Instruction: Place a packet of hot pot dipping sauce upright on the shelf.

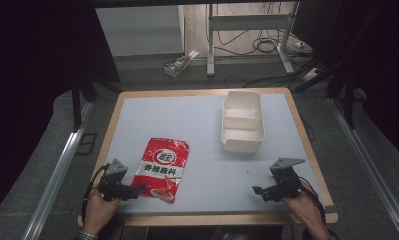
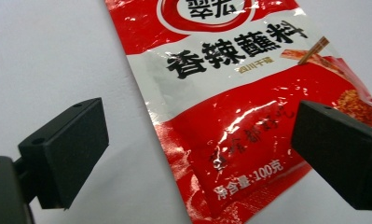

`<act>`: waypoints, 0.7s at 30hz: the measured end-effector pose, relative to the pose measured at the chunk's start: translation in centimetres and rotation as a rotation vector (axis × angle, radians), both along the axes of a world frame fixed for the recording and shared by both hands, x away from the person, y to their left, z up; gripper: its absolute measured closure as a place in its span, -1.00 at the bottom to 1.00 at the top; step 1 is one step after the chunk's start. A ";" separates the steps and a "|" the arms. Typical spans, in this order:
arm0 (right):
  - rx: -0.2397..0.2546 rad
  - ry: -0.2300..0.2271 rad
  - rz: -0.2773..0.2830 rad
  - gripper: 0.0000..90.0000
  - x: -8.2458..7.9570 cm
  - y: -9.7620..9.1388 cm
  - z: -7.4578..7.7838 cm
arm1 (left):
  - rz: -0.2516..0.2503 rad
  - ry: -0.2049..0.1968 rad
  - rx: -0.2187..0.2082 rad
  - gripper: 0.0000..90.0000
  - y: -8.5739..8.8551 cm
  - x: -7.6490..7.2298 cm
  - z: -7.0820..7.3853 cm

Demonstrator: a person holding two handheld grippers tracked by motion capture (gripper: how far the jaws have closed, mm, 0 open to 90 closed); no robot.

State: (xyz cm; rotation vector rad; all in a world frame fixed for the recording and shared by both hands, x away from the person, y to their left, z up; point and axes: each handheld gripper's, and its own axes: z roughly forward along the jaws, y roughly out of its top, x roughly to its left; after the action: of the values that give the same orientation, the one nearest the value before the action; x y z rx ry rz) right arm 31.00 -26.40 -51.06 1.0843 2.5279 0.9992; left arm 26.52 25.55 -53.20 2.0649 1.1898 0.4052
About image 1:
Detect person's left hand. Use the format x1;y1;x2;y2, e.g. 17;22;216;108
83;188;122;236

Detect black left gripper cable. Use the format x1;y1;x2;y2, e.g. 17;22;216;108
81;163;110;228

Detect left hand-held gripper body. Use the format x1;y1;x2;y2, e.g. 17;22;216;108
98;158;137;202

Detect red seasoning packet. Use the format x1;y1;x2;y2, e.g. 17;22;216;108
130;136;191;205

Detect person's right hand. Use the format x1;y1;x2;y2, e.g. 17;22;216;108
281;188;324;232

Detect white cabinet panel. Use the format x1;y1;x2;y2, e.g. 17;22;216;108
94;5;185;58

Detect small open cardboard box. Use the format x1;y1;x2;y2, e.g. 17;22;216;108
163;49;201;79

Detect black floor cables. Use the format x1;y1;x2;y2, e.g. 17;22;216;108
216;3;316;88

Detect white power strip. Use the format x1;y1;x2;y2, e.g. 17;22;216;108
301;67;322;83

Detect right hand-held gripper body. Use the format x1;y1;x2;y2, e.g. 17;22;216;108
266;157;306;203

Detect white metal desk frame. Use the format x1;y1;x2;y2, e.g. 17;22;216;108
205;2;300;77

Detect white plastic divided bin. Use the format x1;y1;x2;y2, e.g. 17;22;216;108
220;90;266;155

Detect metal floor rail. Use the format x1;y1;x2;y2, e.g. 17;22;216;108
330;98;399;240
21;101;95;240

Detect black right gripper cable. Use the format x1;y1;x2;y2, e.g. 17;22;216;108
298;176;327;225

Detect black stand leg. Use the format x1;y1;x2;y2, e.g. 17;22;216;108
340;71;357;130
70;84;84;132

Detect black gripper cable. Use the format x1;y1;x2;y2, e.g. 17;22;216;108
298;176;327;225
81;163;110;228

